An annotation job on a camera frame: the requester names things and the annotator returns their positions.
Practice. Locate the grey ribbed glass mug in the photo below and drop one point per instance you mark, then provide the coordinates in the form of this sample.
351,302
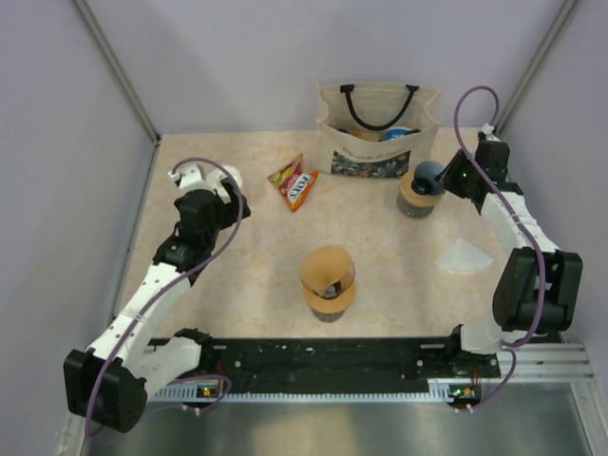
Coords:
413,211

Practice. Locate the wrapped white paper roll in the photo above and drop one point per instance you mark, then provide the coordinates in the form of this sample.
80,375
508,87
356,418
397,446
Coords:
232,174

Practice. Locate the beige floral tote bag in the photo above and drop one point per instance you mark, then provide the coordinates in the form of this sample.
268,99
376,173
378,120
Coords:
374,130

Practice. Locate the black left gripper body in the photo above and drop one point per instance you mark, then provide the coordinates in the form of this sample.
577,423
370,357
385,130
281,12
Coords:
227,214

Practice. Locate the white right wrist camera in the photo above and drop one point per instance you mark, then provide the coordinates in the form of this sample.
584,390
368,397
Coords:
487,133

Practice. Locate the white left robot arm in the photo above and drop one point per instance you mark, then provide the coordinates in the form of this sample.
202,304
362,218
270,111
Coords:
110,382

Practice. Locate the blue ribbed dripper cone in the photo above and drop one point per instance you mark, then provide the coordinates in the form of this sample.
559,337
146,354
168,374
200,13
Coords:
426,179

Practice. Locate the brown paper coffee filter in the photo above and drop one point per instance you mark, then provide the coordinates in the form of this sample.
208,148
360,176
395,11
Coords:
327,272

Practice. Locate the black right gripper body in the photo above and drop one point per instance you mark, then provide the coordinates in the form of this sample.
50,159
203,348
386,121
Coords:
459,174

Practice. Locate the white paper sheet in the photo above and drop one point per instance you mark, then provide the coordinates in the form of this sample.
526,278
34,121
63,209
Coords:
462,257

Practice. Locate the orange Fox's candy bag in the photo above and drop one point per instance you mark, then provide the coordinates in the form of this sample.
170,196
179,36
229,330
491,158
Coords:
293,183

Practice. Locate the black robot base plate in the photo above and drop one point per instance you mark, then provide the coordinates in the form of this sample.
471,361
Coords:
339,365

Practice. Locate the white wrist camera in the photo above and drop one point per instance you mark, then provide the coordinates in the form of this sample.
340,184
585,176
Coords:
487,133
192,177

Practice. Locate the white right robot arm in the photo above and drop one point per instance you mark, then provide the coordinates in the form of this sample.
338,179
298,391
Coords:
539,286

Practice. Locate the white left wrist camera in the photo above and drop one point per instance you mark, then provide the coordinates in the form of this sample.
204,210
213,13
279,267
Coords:
192,177

